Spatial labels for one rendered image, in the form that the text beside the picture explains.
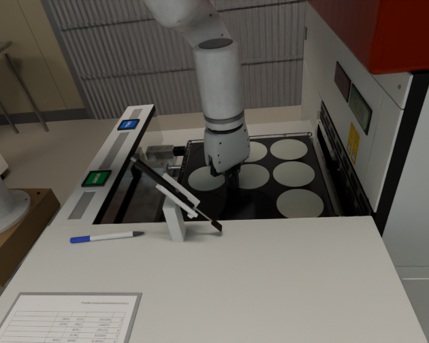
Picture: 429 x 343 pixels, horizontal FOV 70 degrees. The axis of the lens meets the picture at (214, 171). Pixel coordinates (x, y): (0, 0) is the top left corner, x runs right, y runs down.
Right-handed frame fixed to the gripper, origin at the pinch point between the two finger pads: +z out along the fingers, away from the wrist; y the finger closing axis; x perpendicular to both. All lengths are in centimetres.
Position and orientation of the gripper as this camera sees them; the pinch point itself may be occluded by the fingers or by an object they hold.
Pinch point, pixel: (231, 179)
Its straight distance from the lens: 74.0
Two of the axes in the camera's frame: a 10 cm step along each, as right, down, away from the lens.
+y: -7.9, 4.5, -4.2
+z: 1.3, 7.9, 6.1
